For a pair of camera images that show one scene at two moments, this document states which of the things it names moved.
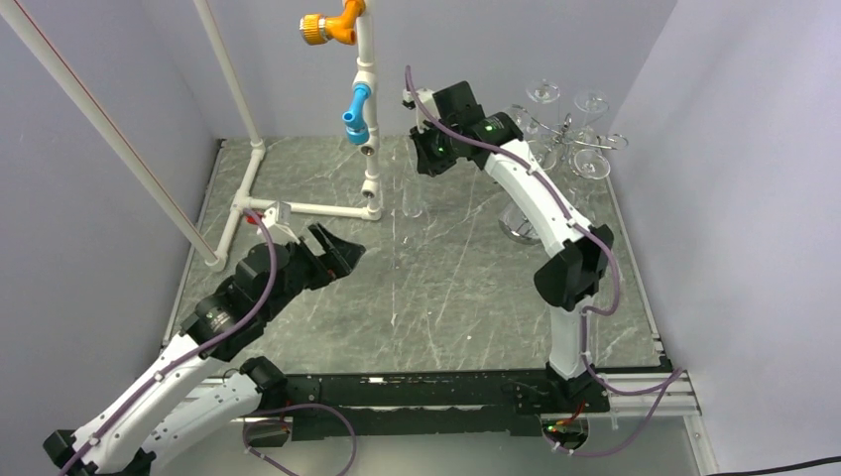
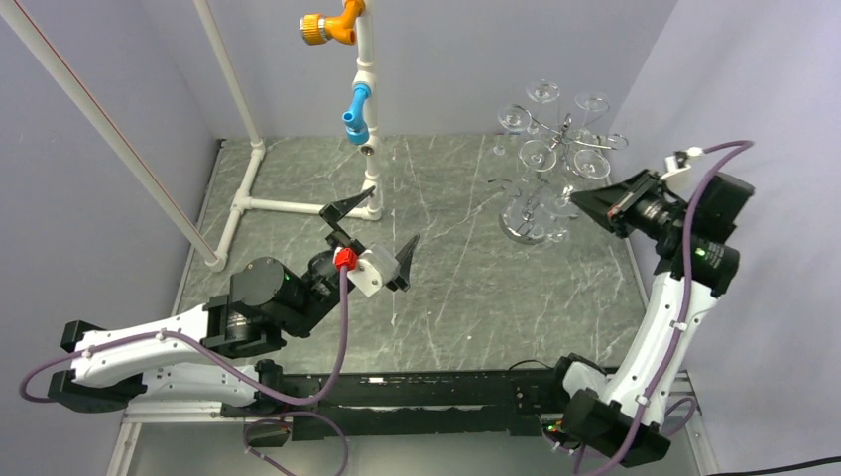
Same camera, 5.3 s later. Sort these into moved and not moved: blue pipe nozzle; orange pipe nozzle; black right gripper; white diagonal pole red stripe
Moved: black right gripper
Not moved: blue pipe nozzle; white diagonal pole red stripe; orange pipe nozzle
